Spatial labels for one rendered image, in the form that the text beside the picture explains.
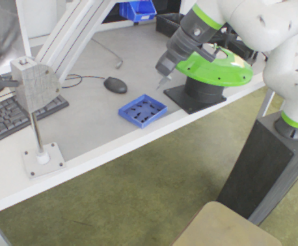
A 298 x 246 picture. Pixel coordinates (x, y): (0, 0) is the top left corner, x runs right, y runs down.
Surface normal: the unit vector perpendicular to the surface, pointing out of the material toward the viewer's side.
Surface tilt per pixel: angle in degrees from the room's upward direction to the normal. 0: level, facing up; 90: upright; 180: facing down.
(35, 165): 0
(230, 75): 23
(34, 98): 90
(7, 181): 0
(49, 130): 0
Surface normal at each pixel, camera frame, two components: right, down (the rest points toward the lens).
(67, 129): 0.11, -0.77
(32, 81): 0.76, 0.47
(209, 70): -0.01, -0.48
